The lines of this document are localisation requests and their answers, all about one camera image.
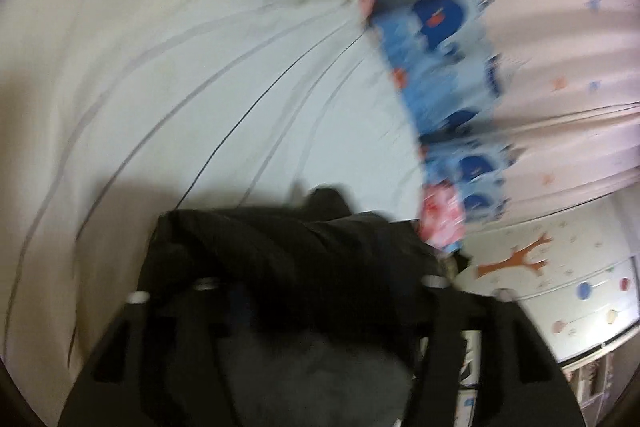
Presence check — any black puffer jacket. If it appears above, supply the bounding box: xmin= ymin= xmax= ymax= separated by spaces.
xmin=137 ymin=187 xmax=455 ymax=427

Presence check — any white cabinet with tree decal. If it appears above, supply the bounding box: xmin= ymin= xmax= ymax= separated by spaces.
xmin=452 ymin=202 xmax=640 ymax=364

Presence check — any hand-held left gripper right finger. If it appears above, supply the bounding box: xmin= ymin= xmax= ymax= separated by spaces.
xmin=419 ymin=276 xmax=587 ymax=427

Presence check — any blue printed blanket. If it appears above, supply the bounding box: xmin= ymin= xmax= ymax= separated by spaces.
xmin=357 ymin=0 xmax=526 ymax=258

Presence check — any white bed sheet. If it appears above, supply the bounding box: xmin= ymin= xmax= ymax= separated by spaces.
xmin=0 ymin=0 xmax=436 ymax=408

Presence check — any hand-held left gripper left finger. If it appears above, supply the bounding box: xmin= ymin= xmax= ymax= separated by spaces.
xmin=57 ymin=279 xmax=242 ymax=427

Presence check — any pink printed curtain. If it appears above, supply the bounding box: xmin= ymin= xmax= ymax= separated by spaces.
xmin=390 ymin=0 xmax=640 ymax=228

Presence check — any open shelf with items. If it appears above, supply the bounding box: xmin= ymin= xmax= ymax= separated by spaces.
xmin=560 ymin=347 xmax=628 ymax=414

